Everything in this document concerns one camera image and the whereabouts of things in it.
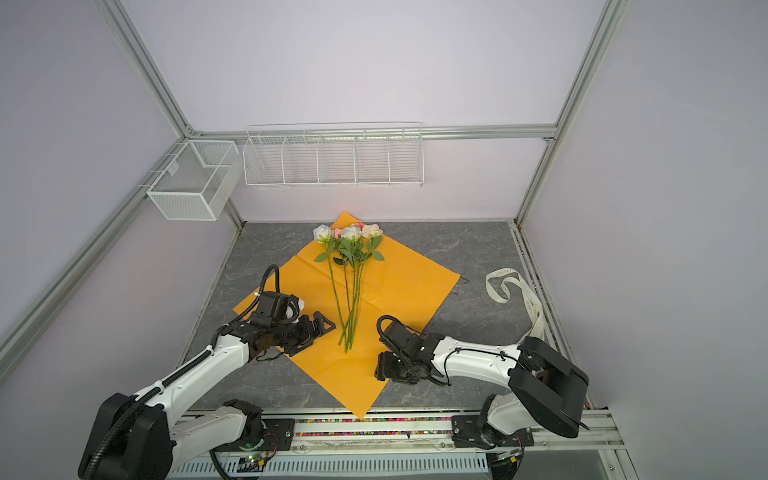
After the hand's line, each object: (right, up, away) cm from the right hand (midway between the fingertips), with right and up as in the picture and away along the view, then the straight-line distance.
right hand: (382, 378), depth 81 cm
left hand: (-16, +11, +2) cm, 20 cm away
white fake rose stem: (-24, +41, +28) cm, 55 cm away
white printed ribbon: (+48, +10, +10) cm, 50 cm away
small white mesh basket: (-63, +59, +21) cm, 88 cm away
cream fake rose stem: (-6, +41, +31) cm, 52 cm away
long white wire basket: (-18, +70, +26) cm, 77 cm away
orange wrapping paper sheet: (+7, +23, +22) cm, 33 cm away
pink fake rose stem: (-11, +44, +30) cm, 54 cm away
